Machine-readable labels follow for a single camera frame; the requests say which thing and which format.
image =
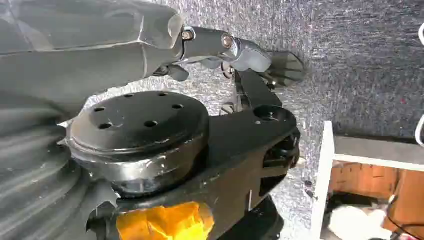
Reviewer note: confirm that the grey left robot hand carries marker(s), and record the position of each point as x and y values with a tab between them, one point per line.
99	66

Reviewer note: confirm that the ribbed grey left arm sleeve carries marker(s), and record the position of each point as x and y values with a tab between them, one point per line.
33	185

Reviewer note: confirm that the brown wooden box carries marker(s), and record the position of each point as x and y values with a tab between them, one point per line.
361	180

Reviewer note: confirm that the white crumpled bag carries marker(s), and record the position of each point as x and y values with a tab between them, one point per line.
356	223

